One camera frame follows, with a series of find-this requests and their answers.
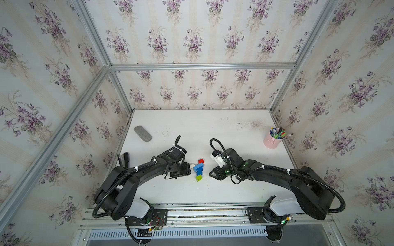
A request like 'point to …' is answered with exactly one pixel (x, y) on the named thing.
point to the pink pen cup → (270, 142)
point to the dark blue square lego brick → (199, 172)
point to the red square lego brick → (201, 161)
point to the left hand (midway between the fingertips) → (188, 173)
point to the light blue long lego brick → (197, 166)
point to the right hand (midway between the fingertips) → (214, 173)
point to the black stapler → (123, 159)
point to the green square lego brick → (199, 178)
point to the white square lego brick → (192, 165)
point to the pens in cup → (278, 134)
